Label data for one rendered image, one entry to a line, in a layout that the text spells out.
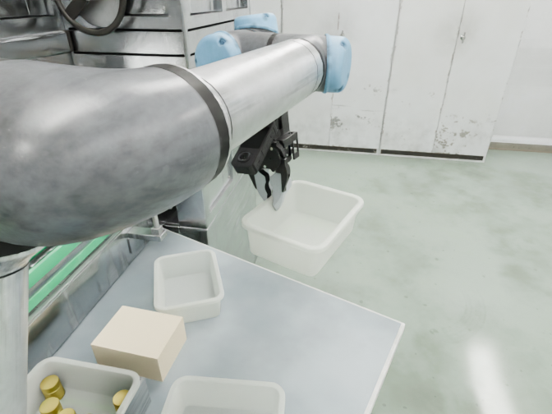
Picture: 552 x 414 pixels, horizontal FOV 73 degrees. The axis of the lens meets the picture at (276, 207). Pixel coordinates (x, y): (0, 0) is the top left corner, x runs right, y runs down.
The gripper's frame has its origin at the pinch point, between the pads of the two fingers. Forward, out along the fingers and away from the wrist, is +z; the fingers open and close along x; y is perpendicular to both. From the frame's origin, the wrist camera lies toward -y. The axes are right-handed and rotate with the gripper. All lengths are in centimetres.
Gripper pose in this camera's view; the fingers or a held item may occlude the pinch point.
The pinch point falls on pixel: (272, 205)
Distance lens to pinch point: 77.5
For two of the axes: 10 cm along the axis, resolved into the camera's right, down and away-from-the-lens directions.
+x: -8.6, -1.3, 4.9
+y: 4.9, -4.3, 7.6
